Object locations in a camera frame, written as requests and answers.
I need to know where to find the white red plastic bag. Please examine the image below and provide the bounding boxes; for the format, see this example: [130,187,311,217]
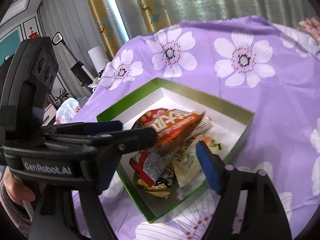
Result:
[55,97,81,125]

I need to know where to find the white board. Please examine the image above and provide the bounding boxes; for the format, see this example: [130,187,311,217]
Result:
[87,44,110,67]

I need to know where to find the black gold snack packet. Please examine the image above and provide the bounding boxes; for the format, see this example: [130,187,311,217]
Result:
[134,172,175,200]

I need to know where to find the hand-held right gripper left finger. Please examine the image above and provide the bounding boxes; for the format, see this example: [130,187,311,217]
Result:
[29,154,122,240]

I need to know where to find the long beige snack bar packet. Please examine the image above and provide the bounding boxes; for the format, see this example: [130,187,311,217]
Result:
[194,116,214,137]

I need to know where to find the black white stick vacuum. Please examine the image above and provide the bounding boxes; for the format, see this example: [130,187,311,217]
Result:
[52,32,94,87]

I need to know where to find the orange chip bag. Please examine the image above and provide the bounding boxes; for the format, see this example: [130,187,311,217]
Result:
[135,108,206,153]

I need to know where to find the purple floral cloth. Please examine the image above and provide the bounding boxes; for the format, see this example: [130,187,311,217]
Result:
[72,15,320,240]

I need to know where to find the white snack packet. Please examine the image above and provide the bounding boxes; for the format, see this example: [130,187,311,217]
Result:
[195,134,223,152]

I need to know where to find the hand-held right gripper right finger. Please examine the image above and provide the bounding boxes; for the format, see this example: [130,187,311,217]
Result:
[195,141,288,240]

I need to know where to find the gold deer print curtain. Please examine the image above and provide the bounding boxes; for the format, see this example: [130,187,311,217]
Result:
[130,0,172,34]
[82,0,119,60]

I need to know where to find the person's left hand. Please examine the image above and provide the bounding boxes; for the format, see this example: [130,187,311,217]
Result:
[5,176,36,207]

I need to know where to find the red grey snack packet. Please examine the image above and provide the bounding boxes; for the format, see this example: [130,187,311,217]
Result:
[129,151,178,187]

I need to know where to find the green potted plant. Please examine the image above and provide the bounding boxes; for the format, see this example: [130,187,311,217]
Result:
[54,89,70,108]

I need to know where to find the red flower wall picture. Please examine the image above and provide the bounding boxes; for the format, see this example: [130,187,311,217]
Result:
[22,17,42,39]

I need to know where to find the grey sheer curtain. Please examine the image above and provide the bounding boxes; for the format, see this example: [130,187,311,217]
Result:
[37,0,100,100]

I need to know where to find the green cardboard box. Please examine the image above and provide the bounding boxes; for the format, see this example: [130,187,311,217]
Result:
[96,77,255,223]

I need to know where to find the pale yellow green packet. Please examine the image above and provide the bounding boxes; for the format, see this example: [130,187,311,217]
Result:
[172,150,203,188]

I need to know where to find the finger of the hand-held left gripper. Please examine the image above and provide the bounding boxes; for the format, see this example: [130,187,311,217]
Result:
[47,127,158,155]
[42,120,123,135]

